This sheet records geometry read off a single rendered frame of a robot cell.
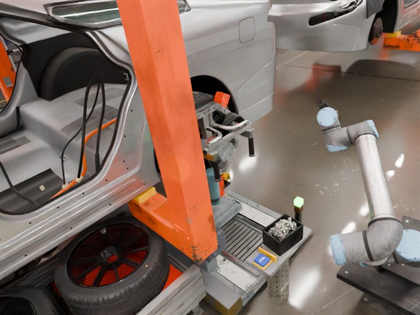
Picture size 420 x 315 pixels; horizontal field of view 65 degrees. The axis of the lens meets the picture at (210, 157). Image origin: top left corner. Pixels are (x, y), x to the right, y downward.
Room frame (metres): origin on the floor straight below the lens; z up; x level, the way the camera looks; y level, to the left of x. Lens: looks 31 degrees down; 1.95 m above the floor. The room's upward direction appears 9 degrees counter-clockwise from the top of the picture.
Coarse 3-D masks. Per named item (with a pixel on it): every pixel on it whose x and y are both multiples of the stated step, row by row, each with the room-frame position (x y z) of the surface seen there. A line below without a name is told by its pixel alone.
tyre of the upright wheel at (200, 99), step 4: (192, 92) 2.13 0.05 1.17; (196, 92) 2.13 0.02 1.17; (200, 92) 2.14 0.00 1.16; (196, 96) 2.03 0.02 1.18; (200, 96) 2.04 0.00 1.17; (204, 96) 2.06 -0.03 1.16; (208, 96) 2.08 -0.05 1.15; (212, 96) 2.11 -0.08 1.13; (196, 100) 2.01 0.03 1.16; (200, 100) 2.03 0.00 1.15; (204, 100) 2.05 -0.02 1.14; (208, 100) 2.07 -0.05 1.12; (212, 100) 2.10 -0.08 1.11; (196, 104) 2.00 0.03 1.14; (200, 104) 2.02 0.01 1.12; (204, 104) 2.05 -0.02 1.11; (196, 108) 2.00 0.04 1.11; (228, 108) 2.19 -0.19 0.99; (156, 160) 1.87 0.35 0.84; (220, 160) 2.09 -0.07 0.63; (156, 164) 1.89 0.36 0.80; (156, 168) 1.93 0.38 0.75; (160, 172) 1.94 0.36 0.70
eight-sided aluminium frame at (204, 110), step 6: (210, 102) 2.03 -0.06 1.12; (216, 102) 2.02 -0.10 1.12; (198, 108) 1.97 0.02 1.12; (204, 108) 1.96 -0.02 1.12; (210, 108) 1.96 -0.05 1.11; (216, 108) 2.00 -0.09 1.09; (222, 108) 2.04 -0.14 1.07; (198, 114) 1.90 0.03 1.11; (204, 114) 1.93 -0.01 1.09; (222, 114) 2.09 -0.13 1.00; (228, 132) 2.13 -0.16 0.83; (234, 138) 2.09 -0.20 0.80; (234, 144) 2.09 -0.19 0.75; (234, 150) 2.08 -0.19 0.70; (222, 162) 2.05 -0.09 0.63; (228, 162) 2.03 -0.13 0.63; (222, 168) 1.99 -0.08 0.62
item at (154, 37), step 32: (128, 0) 1.29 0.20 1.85; (160, 0) 1.29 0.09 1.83; (128, 32) 1.33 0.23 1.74; (160, 32) 1.27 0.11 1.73; (160, 64) 1.25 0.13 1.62; (160, 96) 1.24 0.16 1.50; (192, 96) 1.34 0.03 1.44; (160, 128) 1.28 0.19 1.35; (192, 128) 1.31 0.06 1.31; (160, 160) 1.33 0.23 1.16; (192, 160) 1.29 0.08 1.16; (192, 192) 1.27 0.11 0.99; (192, 224) 1.24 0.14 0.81; (192, 256) 1.25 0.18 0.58
